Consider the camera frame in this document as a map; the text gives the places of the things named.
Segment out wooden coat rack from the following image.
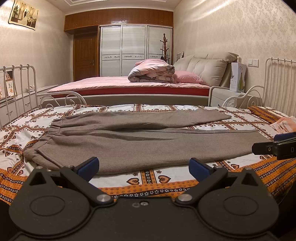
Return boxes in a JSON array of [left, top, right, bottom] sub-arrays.
[[160, 33, 170, 64]]

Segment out white cardboard box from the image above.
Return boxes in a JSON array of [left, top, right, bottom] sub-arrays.
[[230, 62, 246, 92]]

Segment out brown wooden door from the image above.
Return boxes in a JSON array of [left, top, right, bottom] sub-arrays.
[[73, 32, 97, 81]]

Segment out white metal daybed frame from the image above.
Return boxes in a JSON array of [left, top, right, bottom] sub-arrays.
[[0, 57, 296, 130]]

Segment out grey-brown fleece pants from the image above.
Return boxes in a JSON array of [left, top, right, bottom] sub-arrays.
[[24, 109, 267, 175]]

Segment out framed wall picture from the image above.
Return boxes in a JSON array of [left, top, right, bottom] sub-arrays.
[[8, 1, 39, 30]]

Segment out white sliding-door wardrobe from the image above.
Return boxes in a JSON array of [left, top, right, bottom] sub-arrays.
[[99, 25, 173, 77]]

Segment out pink pillow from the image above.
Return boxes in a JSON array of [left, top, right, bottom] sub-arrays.
[[173, 70, 205, 84]]

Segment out folded peach blanket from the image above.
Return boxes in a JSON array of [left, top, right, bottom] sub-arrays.
[[270, 116, 296, 134]]

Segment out white wall switch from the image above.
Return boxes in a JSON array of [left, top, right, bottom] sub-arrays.
[[247, 59, 259, 68]]

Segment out small framed photo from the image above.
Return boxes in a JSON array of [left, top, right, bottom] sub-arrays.
[[6, 79, 16, 97]]

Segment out white nightstand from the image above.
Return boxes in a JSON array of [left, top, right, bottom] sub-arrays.
[[208, 86, 262, 108]]

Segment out orange patterned pillow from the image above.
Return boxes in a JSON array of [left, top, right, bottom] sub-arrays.
[[248, 106, 288, 124]]

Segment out folded pink quilt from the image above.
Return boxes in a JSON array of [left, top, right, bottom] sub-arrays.
[[127, 59, 175, 83]]

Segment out beige padded headboard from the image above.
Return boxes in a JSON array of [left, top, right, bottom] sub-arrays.
[[174, 52, 238, 87]]

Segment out brown wooden overhead cabinets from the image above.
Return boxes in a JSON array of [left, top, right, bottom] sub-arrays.
[[64, 8, 174, 35]]

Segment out large bed with pink sheet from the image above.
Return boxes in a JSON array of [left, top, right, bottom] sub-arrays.
[[47, 76, 210, 106]]

